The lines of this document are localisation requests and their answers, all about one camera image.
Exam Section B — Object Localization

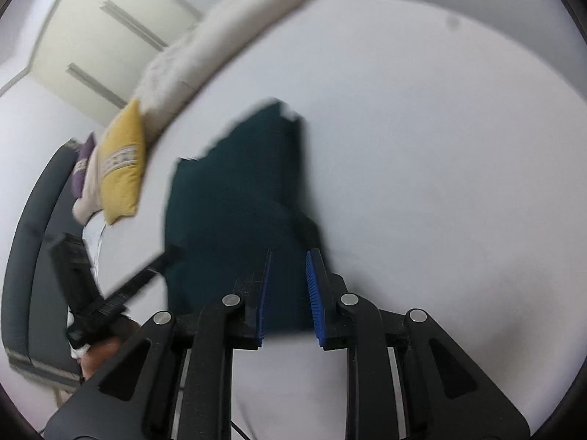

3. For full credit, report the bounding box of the person's left hand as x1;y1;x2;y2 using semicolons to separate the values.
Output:
80;318;143;382

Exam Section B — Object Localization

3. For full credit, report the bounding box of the yellow pillow with patterned band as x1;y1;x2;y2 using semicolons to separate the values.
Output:
98;98;147;226

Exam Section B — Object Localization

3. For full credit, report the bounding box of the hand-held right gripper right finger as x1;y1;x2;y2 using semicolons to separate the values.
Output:
306;248;532;440

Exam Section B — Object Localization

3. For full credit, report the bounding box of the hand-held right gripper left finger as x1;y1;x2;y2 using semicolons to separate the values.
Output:
43;250;273;440

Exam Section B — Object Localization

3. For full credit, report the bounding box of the dark green sweater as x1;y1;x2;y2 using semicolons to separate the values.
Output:
164;97;335;335

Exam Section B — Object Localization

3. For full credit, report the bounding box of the purple pillow with patterned band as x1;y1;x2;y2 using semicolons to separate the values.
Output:
69;132;97;198

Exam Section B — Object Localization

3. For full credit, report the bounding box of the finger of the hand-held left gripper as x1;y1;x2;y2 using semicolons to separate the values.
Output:
102;244;185;307

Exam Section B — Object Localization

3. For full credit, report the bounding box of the cream wardrobe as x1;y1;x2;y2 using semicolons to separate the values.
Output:
30;0;221;124

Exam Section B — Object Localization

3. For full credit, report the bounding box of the flat white pillow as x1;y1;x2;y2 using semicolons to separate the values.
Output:
81;213;108;280

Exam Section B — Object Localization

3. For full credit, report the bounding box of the bed with light grey sheet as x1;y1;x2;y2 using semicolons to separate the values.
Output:
69;0;587;440

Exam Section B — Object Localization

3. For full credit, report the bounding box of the grey upholstered headboard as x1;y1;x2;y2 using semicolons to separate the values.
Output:
0;140;88;392

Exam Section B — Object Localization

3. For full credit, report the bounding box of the beige duvet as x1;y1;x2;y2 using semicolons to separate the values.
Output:
72;0;374;225

